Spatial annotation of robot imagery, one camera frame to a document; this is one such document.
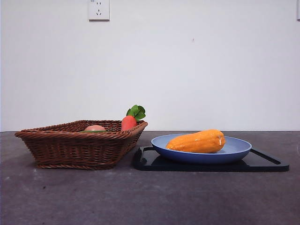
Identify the blue round plate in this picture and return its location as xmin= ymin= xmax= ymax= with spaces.
xmin=150 ymin=134 xmax=253 ymax=165

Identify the brown wicker basket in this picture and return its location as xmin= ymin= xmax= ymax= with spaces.
xmin=15 ymin=120 xmax=149 ymax=170

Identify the orange carrot with green leaves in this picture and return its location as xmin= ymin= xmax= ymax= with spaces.
xmin=121 ymin=105 xmax=147 ymax=131

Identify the pale pink egg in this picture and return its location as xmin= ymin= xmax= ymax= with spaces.
xmin=84 ymin=125 xmax=107 ymax=132

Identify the black rectangular tray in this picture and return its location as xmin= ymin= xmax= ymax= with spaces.
xmin=133 ymin=146 xmax=290 ymax=173

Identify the white wall socket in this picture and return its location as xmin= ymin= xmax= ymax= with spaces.
xmin=88 ymin=0 xmax=110 ymax=22

